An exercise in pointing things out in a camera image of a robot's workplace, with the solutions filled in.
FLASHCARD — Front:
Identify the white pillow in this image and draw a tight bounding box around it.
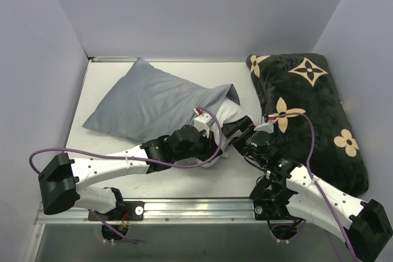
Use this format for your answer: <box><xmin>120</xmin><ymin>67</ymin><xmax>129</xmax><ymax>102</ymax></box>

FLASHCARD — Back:
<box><xmin>181</xmin><ymin>98</ymin><xmax>251</xmax><ymax>169</ymax></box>

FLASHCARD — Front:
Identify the grey pillowcase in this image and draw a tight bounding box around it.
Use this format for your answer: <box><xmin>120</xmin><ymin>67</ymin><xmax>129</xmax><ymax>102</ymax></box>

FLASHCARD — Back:
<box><xmin>83</xmin><ymin>58</ymin><xmax>246</xmax><ymax>142</ymax></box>

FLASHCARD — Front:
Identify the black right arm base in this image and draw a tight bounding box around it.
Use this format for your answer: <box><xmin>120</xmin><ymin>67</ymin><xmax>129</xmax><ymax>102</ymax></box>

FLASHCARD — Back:
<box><xmin>249</xmin><ymin>177</ymin><xmax>302</xmax><ymax>221</ymax></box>

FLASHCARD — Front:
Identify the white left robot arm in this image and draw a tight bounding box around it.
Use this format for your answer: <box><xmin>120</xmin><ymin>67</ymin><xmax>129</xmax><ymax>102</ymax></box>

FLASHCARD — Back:
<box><xmin>38</xmin><ymin>125</ymin><xmax>222</xmax><ymax>220</ymax></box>

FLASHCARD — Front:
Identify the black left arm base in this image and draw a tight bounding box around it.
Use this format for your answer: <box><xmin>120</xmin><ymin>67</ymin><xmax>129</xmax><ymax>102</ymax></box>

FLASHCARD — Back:
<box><xmin>88</xmin><ymin>188</ymin><xmax>145</xmax><ymax>221</ymax></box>

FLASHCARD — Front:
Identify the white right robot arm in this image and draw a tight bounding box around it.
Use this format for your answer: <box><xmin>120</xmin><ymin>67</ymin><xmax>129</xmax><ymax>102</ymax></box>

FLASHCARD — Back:
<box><xmin>222</xmin><ymin>117</ymin><xmax>392</xmax><ymax>261</ymax></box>

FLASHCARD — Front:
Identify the black floral plush pillow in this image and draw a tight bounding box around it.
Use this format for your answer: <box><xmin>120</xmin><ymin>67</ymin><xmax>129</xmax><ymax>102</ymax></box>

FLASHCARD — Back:
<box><xmin>246</xmin><ymin>53</ymin><xmax>369</xmax><ymax>197</ymax></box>

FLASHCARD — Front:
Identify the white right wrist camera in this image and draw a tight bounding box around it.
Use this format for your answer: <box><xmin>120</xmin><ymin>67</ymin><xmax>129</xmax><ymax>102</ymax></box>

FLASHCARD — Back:
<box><xmin>254</xmin><ymin>114</ymin><xmax>275</xmax><ymax>134</ymax></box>

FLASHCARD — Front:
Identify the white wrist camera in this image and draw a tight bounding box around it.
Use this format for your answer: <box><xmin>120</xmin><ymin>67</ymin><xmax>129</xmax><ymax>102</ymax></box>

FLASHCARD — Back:
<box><xmin>254</xmin><ymin>114</ymin><xmax>275</xmax><ymax>134</ymax></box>
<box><xmin>193</xmin><ymin>109</ymin><xmax>214</xmax><ymax>138</ymax></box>

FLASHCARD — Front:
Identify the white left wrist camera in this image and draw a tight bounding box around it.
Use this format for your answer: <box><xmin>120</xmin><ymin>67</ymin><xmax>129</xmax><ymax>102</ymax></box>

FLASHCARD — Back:
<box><xmin>193</xmin><ymin>109</ymin><xmax>214</xmax><ymax>138</ymax></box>

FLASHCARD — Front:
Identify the aluminium front rail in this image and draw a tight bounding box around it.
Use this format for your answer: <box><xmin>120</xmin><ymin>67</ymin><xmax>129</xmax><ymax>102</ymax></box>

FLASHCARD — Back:
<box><xmin>34</xmin><ymin>199</ymin><xmax>365</xmax><ymax>225</ymax></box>

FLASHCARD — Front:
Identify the aluminium rail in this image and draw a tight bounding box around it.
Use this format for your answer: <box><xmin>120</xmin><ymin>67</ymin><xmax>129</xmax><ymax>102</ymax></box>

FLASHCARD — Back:
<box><xmin>90</xmin><ymin>56</ymin><xmax>246</xmax><ymax>63</ymax></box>
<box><xmin>34</xmin><ymin>199</ymin><xmax>365</xmax><ymax>225</ymax></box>

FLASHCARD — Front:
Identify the aluminium back rail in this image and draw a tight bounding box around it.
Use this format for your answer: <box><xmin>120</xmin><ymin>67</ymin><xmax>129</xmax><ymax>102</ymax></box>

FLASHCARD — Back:
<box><xmin>90</xmin><ymin>56</ymin><xmax>246</xmax><ymax>63</ymax></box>

